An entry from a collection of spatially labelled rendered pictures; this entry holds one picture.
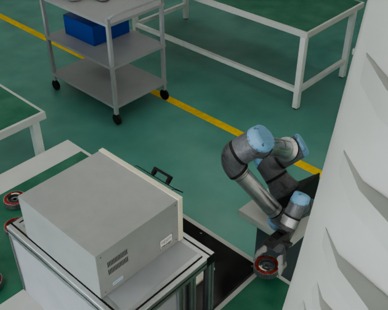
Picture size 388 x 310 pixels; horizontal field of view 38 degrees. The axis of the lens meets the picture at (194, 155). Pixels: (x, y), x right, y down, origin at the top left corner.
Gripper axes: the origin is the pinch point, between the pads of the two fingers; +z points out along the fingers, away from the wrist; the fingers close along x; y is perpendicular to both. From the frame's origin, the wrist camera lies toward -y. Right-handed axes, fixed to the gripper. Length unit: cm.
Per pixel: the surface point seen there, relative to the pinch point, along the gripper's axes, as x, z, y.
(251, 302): -3.7, 13.3, -7.3
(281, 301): -12.5, 8.3, -0.4
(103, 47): 261, -50, 119
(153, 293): 7, 9, -64
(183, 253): 11.8, -2.5, -47.8
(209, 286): 5.0, 8.7, -31.7
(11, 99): 210, 1, 12
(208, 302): 4.9, 16.4, -26.3
